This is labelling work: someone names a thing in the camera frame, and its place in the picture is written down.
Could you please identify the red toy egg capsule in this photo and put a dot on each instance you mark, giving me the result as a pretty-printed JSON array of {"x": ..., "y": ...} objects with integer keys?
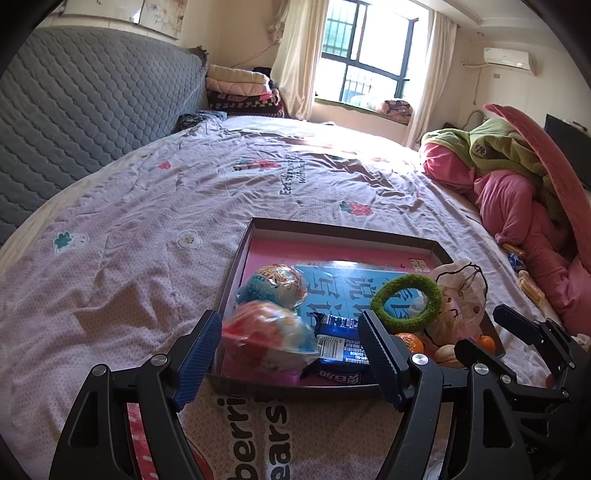
[{"x": 268, "y": 337}]

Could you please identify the brown walnut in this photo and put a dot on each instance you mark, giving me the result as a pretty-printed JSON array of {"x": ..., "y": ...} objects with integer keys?
[{"x": 445, "y": 354}]

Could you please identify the small yellow snack packet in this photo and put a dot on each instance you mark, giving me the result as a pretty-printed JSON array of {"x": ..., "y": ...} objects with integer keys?
[{"x": 515, "y": 249}]

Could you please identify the green fleece blanket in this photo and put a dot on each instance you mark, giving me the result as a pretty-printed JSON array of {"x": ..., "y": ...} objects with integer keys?
[{"x": 498, "y": 143}]

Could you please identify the long yellow snack packet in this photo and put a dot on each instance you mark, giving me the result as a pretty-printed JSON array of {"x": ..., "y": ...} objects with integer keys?
[{"x": 528, "y": 285}]

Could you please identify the strawberry bear printed bedsheet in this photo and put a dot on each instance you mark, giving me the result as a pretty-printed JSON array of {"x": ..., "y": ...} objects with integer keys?
[{"x": 138, "y": 230}]

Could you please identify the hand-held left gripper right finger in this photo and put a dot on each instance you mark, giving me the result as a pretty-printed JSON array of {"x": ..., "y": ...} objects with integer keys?
[{"x": 385, "y": 364}]

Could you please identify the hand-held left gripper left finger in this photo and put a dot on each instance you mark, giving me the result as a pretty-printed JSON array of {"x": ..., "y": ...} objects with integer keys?
[{"x": 198, "y": 360}]

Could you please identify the orange mandarin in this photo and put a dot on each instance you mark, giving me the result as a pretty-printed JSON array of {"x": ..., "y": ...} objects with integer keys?
[
  {"x": 485, "y": 345},
  {"x": 410, "y": 344}
]

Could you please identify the pink and blue book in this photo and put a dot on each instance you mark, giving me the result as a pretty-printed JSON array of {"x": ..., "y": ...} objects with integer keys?
[{"x": 286, "y": 249}]

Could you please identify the large pink cushion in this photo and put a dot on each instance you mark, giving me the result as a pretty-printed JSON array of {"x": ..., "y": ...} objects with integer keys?
[{"x": 545, "y": 152}]

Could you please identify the small blue snack packet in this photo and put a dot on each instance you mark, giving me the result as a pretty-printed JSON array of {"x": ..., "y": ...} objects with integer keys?
[{"x": 518, "y": 263}]

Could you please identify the barred window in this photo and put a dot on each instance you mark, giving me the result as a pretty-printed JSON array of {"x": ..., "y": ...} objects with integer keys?
[{"x": 369, "y": 50}]

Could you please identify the floral white cloth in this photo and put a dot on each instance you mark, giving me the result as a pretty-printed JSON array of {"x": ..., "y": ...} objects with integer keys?
[{"x": 582, "y": 340}]

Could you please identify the brown shallow cardboard box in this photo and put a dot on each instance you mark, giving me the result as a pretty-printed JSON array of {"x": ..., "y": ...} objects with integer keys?
[{"x": 258, "y": 385}]

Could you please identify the white frilly hair accessory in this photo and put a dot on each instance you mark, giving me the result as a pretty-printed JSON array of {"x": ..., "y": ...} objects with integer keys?
[{"x": 457, "y": 304}]

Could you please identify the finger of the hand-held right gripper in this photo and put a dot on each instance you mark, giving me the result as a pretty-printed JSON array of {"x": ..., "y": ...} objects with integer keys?
[
  {"x": 512, "y": 321},
  {"x": 471, "y": 351}
]

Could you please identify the grey quilted headboard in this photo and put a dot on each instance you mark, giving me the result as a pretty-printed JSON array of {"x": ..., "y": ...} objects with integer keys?
[{"x": 92, "y": 106}]

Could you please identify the black television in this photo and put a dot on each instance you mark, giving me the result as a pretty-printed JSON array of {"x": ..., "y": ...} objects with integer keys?
[{"x": 568, "y": 143}]

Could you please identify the patterned blanket on windowsill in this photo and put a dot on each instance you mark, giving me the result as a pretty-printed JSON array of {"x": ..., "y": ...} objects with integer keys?
[{"x": 392, "y": 108}]

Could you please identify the blue cookie packet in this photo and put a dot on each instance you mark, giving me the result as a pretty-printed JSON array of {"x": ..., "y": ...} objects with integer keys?
[{"x": 337, "y": 350}]

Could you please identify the dark patterned cloth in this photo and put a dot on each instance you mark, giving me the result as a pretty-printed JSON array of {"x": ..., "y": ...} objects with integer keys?
[{"x": 198, "y": 121}]

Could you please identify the cream curtain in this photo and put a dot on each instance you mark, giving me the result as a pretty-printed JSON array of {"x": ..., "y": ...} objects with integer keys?
[
  {"x": 431, "y": 74},
  {"x": 300, "y": 60}
]

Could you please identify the stack of folded blankets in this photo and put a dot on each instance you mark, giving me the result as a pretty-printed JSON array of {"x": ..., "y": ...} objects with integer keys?
[{"x": 240, "y": 87}]

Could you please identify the blue toy egg capsule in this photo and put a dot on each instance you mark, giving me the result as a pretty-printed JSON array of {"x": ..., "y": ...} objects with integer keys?
[{"x": 268, "y": 286}]

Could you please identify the blossom wall painting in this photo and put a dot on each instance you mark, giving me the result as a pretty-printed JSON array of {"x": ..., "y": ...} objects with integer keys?
[{"x": 138, "y": 16}]

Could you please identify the white air conditioner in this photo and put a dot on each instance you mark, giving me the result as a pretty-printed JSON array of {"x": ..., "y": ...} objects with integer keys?
[{"x": 508, "y": 57}]

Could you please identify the pink quilt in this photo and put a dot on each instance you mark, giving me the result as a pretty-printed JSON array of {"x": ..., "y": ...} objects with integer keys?
[{"x": 508, "y": 198}]

